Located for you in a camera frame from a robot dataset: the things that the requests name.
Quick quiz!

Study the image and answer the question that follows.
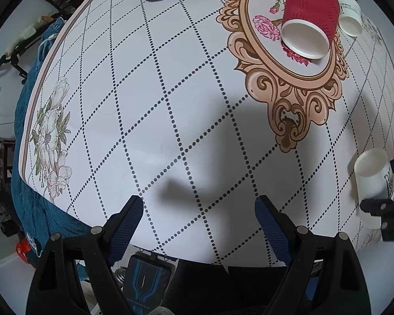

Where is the floral diamond pattern tablecloth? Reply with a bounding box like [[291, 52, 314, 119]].
[[19, 0, 394, 267]]

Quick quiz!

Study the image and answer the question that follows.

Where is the red paper cup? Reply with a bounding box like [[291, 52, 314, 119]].
[[281, 0, 339, 60]]

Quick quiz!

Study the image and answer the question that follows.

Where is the black tripod stand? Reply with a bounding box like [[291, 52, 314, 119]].
[[0, 12, 62, 84]]

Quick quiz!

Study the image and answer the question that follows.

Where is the white paper cup upright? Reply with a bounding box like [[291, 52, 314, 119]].
[[338, 0, 362, 37]]

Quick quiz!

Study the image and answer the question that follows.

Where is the black blue bag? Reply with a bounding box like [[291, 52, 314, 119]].
[[122, 255, 171, 314]]

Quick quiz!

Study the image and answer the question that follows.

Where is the blue quilted jacket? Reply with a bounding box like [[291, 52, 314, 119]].
[[9, 18, 93, 281]]

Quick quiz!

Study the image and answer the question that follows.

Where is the white paper cup with print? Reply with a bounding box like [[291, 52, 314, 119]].
[[354, 148, 394, 230]]

